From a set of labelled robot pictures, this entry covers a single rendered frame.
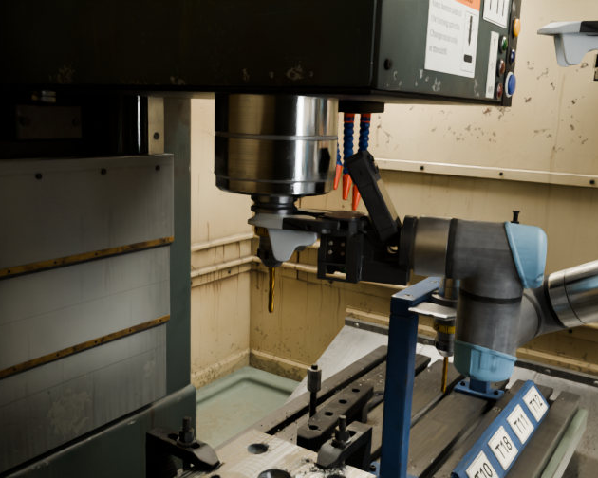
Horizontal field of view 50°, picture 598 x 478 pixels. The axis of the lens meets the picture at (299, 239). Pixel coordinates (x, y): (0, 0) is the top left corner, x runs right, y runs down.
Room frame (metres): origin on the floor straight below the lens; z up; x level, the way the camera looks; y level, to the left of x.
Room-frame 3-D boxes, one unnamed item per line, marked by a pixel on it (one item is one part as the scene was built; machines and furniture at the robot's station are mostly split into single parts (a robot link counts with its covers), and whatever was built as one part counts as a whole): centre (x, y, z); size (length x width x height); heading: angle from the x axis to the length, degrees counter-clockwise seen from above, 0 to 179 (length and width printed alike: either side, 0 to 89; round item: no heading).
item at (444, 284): (0.99, -0.25, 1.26); 0.04 x 0.04 x 0.07
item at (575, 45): (0.94, -0.38, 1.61); 0.09 x 0.03 x 0.06; 86
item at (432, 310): (0.94, -0.22, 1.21); 0.07 x 0.05 x 0.01; 56
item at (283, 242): (0.80, 0.02, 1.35); 0.09 x 0.03 x 0.06; 86
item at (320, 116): (0.84, 0.03, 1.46); 0.16 x 0.16 x 0.12
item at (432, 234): (0.78, -0.16, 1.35); 0.08 x 0.05 x 0.08; 162
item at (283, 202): (0.84, 0.03, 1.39); 0.06 x 0.06 x 0.03
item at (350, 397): (1.11, -0.08, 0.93); 0.26 x 0.05 x 0.06; 151
